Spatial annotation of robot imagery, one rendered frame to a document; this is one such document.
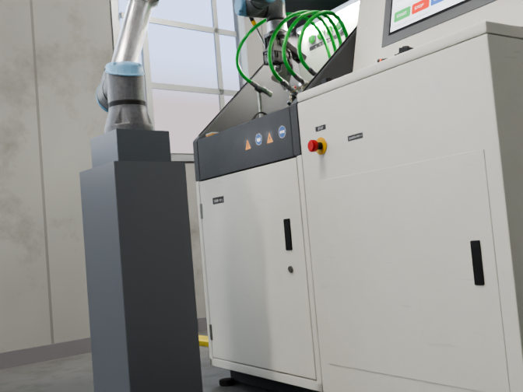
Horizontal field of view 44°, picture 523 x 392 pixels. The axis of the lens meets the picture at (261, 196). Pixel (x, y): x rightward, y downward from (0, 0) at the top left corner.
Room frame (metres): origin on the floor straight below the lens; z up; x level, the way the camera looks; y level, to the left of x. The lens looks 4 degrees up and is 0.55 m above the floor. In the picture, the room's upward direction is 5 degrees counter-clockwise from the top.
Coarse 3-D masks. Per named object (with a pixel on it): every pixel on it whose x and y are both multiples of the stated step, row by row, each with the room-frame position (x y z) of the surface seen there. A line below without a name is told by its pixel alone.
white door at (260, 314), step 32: (288, 160) 2.02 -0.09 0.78; (224, 192) 2.37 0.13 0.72; (256, 192) 2.19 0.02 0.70; (288, 192) 2.04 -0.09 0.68; (224, 224) 2.38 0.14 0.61; (256, 224) 2.20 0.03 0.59; (288, 224) 2.04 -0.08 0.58; (224, 256) 2.40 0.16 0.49; (256, 256) 2.22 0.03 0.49; (288, 256) 2.06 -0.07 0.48; (224, 288) 2.41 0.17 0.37; (256, 288) 2.23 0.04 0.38; (288, 288) 2.07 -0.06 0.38; (224, 320) 2.43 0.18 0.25; (256, 320) 2.25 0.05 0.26; (288, 320) 2.09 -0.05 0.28; (224, 352) 2.45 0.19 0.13; (256, 352) 2.26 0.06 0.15; (288, 352) 2.10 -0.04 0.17
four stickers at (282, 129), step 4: (280, 128) 2.04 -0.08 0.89; (284, 128) 2.03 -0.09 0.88; (268, 132) 2.10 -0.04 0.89; (280, 132) 2.05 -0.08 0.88; (284, 132) 2.03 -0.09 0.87; (256, 136) 2.16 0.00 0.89; (260, 136) 2.14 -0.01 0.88; (268, 136) 2.11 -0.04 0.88; (272, 136) 2.08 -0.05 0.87; (280, 136) 2.05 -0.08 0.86; (284, 136) 2.03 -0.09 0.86; (244, 140) 2.23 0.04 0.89; (248, 140) 2.21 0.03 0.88; (256, 140) 2.16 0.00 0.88; (260, 140) 2.15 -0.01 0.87; (268, 140) 2.11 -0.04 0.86; (272, 140) 2.09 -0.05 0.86; (244, 144) 2.23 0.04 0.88; (248, 144) 2.21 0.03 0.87; (256, 144) 2.17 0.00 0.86; (260, 144) 2.15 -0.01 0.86; (248, 148) 2.21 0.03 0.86
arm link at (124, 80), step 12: (108, 72) 1.95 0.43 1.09; (120, 72) 1.93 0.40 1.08; (132, 72) 1.94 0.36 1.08; (108, 84) 1.95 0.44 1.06; (120, 84) 1.93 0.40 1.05; (132, 84) 1.94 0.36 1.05; (144, 84) 1.99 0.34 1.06; (108, 96) 1.96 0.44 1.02; (120, 96) 1.93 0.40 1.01; (132, 96) 1.94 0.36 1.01; (144, 96) 1.98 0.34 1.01
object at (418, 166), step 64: (384, 0) 2.02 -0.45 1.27; (512, 0) 1.60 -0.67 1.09; (448, 64) 1.48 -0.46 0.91; (512, 64) 1.43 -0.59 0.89; (320, 128) 1.88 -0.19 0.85; (384, 128) 1.66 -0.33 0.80; (448, 128) 1.49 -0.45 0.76; (512, 128) 1.41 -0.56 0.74; (320, 192) 1.90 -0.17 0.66; (384, 192) 1.68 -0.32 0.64; (448, 192) 1.51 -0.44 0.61; (512, 192) 1.40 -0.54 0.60; (320, 256) 1.92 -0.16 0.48; (384, 256) 1.70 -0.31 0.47; (448, 256) 1.52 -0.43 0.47; (512, 256) 1.39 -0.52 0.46; (320, 320) 1.95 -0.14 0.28; (384, 320) 1.72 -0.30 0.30; (448, 320) 1.54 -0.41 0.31; (512, 320) 1.40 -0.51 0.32; (384, 384) 1.74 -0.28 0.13; (448, 384) 1.56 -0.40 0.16; (512, 384) 1.41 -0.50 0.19
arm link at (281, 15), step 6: (276, 0) 2.34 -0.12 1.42; (282, 0) 2.35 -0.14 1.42; (270, 6) 2.32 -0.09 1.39; (276, 6) 2.33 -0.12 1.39; (282, 6) 2.35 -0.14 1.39; (270, 12) 2.34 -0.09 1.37; (276, 12) 2.34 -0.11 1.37; (282, 12) 2.34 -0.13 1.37; (270, 18) 2.34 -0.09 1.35; (276, 18) 2.34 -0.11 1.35; (282, 18) 2.34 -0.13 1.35
